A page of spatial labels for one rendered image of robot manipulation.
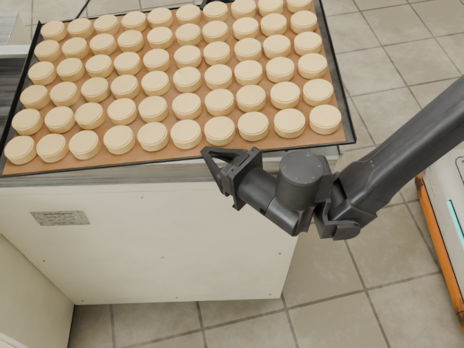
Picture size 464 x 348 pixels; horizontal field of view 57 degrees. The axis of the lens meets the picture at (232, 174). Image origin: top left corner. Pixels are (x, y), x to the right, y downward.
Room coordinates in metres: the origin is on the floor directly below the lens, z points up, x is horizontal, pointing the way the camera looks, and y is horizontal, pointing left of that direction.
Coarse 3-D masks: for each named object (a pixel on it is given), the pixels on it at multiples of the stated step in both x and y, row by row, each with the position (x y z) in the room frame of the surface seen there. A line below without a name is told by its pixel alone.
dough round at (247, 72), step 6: (246, 60) 0.60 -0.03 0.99; (252, 60) 0.60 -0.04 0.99; (240, 66) 0.59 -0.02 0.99; (246, 66) 0.58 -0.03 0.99; (252, 66) 0.58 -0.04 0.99; (258, 66) 0.58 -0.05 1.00; (240, 72) 0.57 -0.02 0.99; (246, 72) 0.57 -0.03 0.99; (252, 72) 0.57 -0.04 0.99; (258, 72) 0.57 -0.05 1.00; (240, 78) 0.56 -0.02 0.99; (246, 78) 0.56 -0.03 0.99; (252, 78) 0.56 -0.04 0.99; (258, 78) 0.56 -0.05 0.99; (240, 84) 0.56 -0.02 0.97; (246, 84) 0.55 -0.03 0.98; (252, 84) 0.55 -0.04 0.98
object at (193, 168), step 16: (192, 160) 0.45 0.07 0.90; (272, 160) 0.45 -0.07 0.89; (336, 160) 0.46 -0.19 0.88; (32, 176) 0.44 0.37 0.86; (48, 176) 0.44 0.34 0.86; (64, 176) 0.44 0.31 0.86; (80, 176) 0.44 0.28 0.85; (96, 176) 0.44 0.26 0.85; (112, 176) 0.44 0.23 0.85; (128, 176) 0.44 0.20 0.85; (144, 176) 0.44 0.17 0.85; (160, 176) 0.44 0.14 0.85; (176, 176) 0.45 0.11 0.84; (192, 176) 0.45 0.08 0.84; (208, 176) 0.45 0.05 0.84
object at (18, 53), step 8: (0, 48) 0.74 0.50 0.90; (8, 48) 0.74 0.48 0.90; (16, 48) 0.74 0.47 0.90; (24, 48) 0.74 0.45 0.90; (0, 56) 0.72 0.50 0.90; (8, 56) 0.72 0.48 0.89; (16, 56) 0.72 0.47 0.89; (24, 56) 0.72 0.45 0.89; (0, 64) 0.72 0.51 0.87; (8, 64) 0.72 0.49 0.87; (16, 64) 0.72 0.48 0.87; (0, 72) 0.72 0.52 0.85; (8, 72) 0.72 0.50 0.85; (16, 72) 0.72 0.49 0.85
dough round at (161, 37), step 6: (156, 30) 0.71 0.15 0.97; (162, 30) 0.70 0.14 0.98; (168, 30) 0.70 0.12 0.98; (150, 36) 0.69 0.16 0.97; (156, 36) 0.69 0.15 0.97; (162, 36) 0.69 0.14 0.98; (168, 36) 0.69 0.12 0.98; (150, 42) 0.68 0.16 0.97; (156, 42) 0.67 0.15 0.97; (162, 42) 0.67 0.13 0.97; (168, 42) 0.68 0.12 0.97; (156, 48) 0.67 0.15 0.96; (162, 48) 0.67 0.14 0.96
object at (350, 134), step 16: (320, 0) 0.77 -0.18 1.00; (320, 16) 0.73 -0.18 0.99; (320, 32) 0.68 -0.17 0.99; (32, 48) 0.71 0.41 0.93; (32, 64) 0.66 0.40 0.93; (336, 64) 0.58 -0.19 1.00; (336, 80) 0.55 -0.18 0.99; (16, 96) 0.57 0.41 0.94; (336, 96) 0.52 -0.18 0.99; (16, 112) 0.54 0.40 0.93; (352, 128) 0.44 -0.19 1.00; (0, 144) 0.45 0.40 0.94; (320, 144) 0.41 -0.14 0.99; (336, 144) 0.41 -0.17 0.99; (0, 160) 0.43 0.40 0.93; (160, 160) 0.40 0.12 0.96; (176, 160) 0.40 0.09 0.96; (0, 176) 0.39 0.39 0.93; (16, 176) 0.39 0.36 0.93
